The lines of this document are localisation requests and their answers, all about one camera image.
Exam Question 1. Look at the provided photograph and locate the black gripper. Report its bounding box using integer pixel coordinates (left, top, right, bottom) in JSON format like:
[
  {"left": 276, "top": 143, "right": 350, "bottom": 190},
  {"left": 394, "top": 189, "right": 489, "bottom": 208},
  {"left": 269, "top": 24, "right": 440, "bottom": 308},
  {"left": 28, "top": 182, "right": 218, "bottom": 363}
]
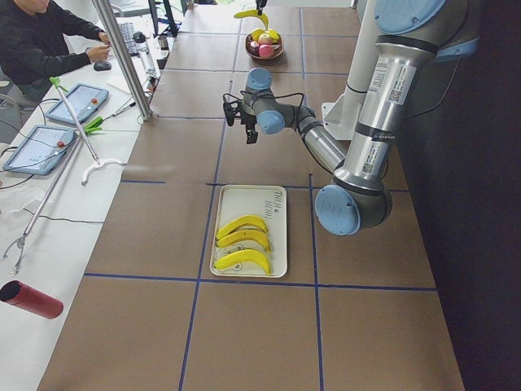
[{"left": 240, "top": 0, "right": 266, "bottom": 145}]

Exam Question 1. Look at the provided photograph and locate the yellow banana basket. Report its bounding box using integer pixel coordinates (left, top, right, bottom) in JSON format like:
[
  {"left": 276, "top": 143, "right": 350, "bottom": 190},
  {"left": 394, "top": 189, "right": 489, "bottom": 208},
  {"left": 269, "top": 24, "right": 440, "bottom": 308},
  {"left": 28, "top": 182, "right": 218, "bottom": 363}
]
[
  {"left": 216, "top": 214, "right": 269, "bottom": 239},
  {"left": 234, "top": 9, "right": 269, "bottom": 29}
]

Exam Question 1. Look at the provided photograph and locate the yellow banana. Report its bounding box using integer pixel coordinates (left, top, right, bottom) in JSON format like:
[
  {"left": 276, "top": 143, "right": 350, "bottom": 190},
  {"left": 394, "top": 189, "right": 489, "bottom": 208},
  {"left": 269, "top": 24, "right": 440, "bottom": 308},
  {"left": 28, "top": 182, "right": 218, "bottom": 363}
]
[{"left": 216, "top": 229, "right": 271, "bottom": 253}]

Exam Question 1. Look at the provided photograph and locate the yellow banana carried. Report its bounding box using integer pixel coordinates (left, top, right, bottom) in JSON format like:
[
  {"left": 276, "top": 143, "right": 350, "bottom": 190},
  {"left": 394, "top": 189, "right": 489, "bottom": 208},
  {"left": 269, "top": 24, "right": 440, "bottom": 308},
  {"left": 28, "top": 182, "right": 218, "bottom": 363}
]
[{"left": 214, "top": 248, "right": 271, "bottom": 275}]

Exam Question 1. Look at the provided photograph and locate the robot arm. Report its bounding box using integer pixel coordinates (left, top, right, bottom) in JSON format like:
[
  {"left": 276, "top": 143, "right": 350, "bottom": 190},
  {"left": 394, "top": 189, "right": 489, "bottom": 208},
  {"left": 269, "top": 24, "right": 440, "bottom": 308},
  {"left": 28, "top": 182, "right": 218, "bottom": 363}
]
[{"left": 223, "top": 1, "right": 483, "bottom": 235}]

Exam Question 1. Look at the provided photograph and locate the wicker fruit basket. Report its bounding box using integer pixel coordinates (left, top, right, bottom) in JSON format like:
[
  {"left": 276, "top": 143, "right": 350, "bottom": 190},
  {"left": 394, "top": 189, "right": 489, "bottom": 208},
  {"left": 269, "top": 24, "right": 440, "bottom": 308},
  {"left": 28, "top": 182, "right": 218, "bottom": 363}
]
[{"left": 245, "top": 32, "right": 284, "bottom": 60}]

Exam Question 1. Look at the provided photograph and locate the pink apple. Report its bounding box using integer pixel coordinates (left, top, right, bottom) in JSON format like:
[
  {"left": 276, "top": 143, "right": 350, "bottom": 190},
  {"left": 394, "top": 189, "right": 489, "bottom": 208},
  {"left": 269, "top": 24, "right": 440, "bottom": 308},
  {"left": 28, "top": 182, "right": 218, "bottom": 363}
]
[{"left": 259, "top": 45, "right": 274, "bottom": 59}]

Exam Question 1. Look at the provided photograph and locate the dark red plum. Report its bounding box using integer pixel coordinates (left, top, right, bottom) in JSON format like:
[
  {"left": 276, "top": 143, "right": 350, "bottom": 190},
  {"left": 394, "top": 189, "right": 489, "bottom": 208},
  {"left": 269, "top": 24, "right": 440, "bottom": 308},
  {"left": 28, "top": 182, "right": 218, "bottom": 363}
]
[{"left": 247, "top": 41, "right": 260, "bottom": 57}]

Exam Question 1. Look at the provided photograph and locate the yellow lemon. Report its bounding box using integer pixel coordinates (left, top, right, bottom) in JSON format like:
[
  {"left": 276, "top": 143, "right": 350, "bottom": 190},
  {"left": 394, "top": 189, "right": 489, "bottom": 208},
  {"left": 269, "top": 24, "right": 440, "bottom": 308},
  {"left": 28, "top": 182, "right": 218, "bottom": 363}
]
[{"left": 250, "top": 28, "right": 280, "bottom": 42}]

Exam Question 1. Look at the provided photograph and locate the clear water bottle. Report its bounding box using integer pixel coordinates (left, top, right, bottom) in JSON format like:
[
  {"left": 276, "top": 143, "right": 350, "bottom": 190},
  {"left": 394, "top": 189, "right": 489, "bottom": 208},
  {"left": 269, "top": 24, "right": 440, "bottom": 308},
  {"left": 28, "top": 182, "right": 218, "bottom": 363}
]
[{"left": 133, "top": 31, "right": 156, "bottom": 77}]

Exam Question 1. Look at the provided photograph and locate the white bear tray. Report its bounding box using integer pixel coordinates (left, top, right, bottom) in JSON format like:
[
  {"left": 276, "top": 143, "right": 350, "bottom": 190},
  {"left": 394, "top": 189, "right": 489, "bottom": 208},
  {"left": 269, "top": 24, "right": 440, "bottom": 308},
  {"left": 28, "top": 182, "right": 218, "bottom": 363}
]
[{"left": 209, "top": 185, "right": 287, "bottom": 279}]

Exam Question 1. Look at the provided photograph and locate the black computer mouse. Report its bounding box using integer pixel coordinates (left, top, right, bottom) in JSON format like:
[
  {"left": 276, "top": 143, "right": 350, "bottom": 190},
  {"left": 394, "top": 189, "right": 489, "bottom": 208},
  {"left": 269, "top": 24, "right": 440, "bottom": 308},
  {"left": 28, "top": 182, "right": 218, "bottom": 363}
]
[{"left": 94, "top": 61, "right": 112, "bottom": 72}]

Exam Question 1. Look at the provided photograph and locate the blue teach pendant far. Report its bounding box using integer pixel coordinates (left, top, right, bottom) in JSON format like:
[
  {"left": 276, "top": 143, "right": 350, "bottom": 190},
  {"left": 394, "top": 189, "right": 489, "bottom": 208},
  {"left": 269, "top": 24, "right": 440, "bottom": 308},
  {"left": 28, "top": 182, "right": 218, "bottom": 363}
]
[{"left": 45, "top": 83, "right": 109, "bottom": 125}]

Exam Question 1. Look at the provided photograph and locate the blue teach pendant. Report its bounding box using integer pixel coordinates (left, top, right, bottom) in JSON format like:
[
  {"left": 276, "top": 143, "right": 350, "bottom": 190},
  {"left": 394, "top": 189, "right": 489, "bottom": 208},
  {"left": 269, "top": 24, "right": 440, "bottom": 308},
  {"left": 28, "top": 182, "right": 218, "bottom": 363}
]
[
  {"left": 45, "top": 83, "right": 109, "bottom": 125},
  {"left": 2, "top": 125, "right": 76, "bottom": 175}
]

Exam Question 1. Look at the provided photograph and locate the seated person black jacket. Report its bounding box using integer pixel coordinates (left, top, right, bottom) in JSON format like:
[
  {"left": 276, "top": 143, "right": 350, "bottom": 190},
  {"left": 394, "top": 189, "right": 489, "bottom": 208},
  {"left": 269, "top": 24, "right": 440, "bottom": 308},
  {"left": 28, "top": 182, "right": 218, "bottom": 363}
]
[{"left": 1, "top": 1, "right": 111, "bottom": 102}]

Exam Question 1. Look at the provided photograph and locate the blue teach pendant near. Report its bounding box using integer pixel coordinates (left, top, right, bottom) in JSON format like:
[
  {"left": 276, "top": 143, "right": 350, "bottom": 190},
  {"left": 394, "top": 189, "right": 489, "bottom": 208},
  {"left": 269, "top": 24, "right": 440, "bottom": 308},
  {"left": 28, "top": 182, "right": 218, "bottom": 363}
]
[{"left": 2, "top": 125, "right": 76, "bottom": 175}]

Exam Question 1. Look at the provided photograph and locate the long metal grabber tool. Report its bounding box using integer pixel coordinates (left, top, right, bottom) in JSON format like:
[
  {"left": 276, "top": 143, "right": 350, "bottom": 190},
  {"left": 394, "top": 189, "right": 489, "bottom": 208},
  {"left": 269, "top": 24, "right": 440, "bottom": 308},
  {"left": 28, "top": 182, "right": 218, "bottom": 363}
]
[{"left": 2, "top": 138, "right": 81, "bottom": 276}]

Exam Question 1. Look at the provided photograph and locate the red cylinder bottle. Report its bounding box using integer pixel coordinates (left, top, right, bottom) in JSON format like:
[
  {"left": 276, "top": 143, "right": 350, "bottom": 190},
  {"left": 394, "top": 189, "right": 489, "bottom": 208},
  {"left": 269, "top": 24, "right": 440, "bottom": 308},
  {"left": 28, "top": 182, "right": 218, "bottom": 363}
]
[{"left": 1, "top": 280, "right": 63, "bottom": 319}]

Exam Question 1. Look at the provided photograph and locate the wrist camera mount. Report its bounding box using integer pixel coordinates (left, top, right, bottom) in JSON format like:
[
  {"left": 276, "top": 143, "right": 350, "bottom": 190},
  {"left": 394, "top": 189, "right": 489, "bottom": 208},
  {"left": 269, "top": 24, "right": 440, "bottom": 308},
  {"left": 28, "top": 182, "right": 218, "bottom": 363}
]
[{"left": 222, "top": 93, "right": 242, "bottom": 126}]

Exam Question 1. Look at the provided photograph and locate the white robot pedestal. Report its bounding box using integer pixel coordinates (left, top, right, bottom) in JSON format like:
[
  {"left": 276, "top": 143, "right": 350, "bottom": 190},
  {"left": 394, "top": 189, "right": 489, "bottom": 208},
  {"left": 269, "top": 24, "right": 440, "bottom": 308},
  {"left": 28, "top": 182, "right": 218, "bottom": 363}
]
[{"left": 322, "top": 0, "right": 380, "bottom": 140}]

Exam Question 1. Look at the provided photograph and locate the aluminium frame post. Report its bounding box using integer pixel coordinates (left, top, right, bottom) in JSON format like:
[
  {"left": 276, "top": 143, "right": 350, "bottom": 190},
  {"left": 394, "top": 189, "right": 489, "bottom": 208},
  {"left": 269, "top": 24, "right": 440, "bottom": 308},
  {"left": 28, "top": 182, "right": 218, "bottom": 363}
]
[{"left": 92, "top": 0, "right": 152, "bottom": 122}]

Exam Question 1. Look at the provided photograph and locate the green handled grabber tool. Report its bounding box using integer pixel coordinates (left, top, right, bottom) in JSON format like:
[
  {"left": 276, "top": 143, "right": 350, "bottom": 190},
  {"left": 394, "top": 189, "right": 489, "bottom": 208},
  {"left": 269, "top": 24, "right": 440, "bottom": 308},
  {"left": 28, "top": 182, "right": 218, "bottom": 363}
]
[{"left": 50, "top": 77, "right": 126, "bottom": 186}]

